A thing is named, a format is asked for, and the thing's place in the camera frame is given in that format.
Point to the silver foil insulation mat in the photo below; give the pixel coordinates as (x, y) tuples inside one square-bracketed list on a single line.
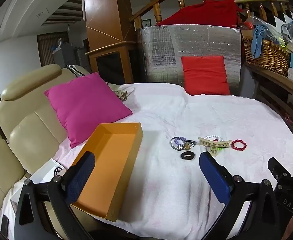
[(159, 55)]

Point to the white flat box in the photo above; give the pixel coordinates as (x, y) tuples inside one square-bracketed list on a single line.
[(45, 172)]

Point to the pink pillow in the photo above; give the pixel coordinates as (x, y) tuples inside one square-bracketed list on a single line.
[(86, 105)]

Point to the red blanket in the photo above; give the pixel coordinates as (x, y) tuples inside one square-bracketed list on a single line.
[(206, 13)]

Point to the wooden pillar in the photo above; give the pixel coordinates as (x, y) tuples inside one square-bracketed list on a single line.
[(104, 12)]

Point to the wooden stair railing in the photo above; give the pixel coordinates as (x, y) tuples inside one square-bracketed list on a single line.
[(156, 7)]

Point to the wooden glass-door cabinet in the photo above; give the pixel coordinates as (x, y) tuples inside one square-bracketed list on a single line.
[(111, 62)]

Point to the wicker basket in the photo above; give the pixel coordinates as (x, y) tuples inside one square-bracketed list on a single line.
[(269, 57)]

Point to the red pillow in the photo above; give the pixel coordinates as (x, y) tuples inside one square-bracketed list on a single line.
[(204, 75)]

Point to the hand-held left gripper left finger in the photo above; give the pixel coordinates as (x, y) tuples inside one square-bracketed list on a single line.
[(82, 177)]

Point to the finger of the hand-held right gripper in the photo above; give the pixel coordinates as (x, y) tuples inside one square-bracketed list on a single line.
[(276, 167)]

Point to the clear plastic bag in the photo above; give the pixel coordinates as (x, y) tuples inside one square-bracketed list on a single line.
[(290, 32)]

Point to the metal bangle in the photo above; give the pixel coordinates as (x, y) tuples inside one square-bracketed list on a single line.
[(172, 143)]

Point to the camouflage cloth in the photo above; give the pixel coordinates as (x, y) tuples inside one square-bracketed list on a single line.
[(122, 95)]

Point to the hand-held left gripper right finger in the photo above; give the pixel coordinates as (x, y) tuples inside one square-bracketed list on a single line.
[(215, 177)]

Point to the beige leather sofa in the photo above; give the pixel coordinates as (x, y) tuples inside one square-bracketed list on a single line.
[(29, 120)]

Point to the wooden shelf unit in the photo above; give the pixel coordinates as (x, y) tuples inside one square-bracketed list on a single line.
[(276, 85)]

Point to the orange cardboard box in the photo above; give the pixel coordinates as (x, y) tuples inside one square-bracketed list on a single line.
[(106, 175)]

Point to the beige hair claw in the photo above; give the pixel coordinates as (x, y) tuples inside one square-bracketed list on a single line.
[(212, 145)]

